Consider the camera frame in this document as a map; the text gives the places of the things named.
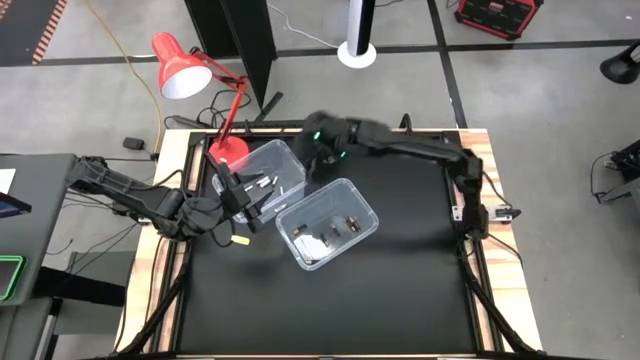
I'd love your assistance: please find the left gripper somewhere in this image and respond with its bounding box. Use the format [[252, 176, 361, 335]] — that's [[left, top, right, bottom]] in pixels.
[[215, 159, 275, 235]]

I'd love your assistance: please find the clear plastic bin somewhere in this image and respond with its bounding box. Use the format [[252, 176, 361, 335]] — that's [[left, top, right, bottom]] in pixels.
[[275, 178, 380, 272], [210, 138, 308, 225]]

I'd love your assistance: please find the red desk lamp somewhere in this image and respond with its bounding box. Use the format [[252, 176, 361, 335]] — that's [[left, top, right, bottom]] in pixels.
[[150, 31, 251, 166]]

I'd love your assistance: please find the black power strip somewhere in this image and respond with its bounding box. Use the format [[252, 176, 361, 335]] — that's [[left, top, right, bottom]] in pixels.
[[229, 118, 306, 130]]

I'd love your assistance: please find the white black pole stand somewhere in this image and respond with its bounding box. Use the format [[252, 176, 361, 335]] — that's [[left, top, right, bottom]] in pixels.
[[336, 0, 378, 70]]

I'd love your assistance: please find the black partition panel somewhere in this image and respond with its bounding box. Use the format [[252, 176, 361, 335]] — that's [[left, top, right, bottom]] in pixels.
[[183, 0, 284, 124]]

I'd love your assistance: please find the grey desk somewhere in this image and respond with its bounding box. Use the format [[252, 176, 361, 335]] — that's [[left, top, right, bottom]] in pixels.
[[0, 153, 78, 307]]

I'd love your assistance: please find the red and black case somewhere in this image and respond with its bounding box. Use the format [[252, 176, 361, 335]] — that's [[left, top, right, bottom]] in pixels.
[[453, 0, 544, 42]]

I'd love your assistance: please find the dark tablet device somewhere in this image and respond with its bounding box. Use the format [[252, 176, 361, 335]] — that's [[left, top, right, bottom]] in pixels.
[[0, 192, 32, 220]]

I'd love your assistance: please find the green framed tablet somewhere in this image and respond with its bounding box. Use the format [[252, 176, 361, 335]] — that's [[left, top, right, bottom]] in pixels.
[[0, 254, 26, 303]]

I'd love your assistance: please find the black mat orange striped edge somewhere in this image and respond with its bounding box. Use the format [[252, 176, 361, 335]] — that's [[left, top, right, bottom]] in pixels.
[[0, 0, 69, 67]]

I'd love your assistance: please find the black grey equipment stand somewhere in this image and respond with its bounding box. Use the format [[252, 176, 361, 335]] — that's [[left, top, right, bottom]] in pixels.
[[589, 138, 640, 206]]

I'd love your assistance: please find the black round stand base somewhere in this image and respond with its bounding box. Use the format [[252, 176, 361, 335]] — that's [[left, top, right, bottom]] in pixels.
[[598, 38, 640, 85]]

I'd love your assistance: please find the black power cable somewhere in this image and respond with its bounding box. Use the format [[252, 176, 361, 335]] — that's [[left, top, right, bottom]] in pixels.
[[163, 89, 251, 132]]

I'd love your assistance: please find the white cable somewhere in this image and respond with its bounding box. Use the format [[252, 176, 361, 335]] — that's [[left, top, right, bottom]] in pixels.
[[266, 2, 342, 50]]

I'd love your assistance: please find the black table frame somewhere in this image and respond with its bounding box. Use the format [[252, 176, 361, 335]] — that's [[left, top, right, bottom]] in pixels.
[[112, 127, 546, 360]]

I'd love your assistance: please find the yellow cable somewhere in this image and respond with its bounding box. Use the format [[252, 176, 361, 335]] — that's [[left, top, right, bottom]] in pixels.
[[82, 0, 164, 156]]

